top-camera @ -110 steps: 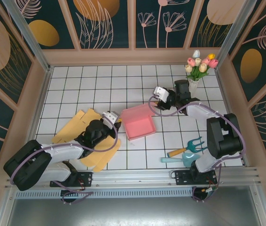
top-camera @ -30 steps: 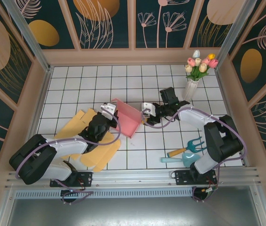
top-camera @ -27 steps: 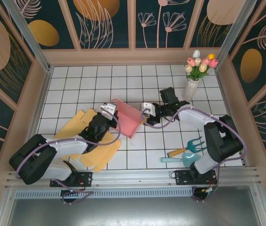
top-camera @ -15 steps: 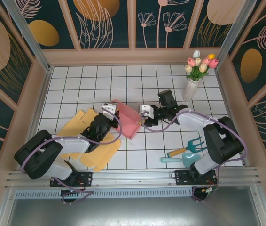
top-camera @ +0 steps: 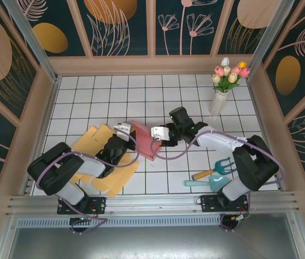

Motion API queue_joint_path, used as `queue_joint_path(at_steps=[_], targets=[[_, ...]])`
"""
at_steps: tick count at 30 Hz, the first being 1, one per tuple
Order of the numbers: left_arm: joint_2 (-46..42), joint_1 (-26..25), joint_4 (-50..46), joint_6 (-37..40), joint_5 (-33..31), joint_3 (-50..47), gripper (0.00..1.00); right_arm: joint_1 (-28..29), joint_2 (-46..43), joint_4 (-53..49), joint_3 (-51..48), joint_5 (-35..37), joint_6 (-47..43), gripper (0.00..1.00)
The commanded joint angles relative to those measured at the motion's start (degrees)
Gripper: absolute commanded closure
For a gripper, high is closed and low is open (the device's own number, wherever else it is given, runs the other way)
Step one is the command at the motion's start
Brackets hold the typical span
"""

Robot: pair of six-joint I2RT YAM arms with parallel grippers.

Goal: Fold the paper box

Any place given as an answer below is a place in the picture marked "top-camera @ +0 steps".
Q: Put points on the aluminium frame post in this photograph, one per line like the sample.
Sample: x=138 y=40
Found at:
x=34 y=40
x=269 y=35

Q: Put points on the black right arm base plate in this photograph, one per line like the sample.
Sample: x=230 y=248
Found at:
x=209 y=203

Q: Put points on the pink paper box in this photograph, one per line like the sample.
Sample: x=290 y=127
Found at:
x=144 y=140

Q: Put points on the artificial tulip bouquet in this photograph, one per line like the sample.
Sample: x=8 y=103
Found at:
x=229 y=75

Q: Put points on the white ribbed vase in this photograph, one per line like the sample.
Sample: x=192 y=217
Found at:
x=218 y=103

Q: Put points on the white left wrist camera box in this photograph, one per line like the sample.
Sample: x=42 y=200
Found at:
x=123 y=130

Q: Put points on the light blue toy shovel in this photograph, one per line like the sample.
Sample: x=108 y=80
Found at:
x=195 y=183

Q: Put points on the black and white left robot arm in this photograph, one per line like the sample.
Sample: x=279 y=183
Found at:
x=55 y=167

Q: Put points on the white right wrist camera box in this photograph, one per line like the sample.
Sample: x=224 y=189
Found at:
x=161 y=133

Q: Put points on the aluminium side rail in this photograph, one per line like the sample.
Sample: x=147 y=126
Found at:
x=261 y=121
x=44 y=129

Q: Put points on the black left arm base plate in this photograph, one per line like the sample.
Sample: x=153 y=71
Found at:
x=98 y=205

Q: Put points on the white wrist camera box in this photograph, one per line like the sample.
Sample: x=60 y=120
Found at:
x=161 y=133
x=123 y=130

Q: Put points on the aluminium mounting rail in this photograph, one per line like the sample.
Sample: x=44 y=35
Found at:
x=155 y=202

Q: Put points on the yellow paper box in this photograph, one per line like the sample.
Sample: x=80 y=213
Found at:
x=87 y=135

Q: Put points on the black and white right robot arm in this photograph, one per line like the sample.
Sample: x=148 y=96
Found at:
x=255 y=167

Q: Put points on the grey metal sheet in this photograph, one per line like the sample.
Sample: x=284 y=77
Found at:
x=152 y=242

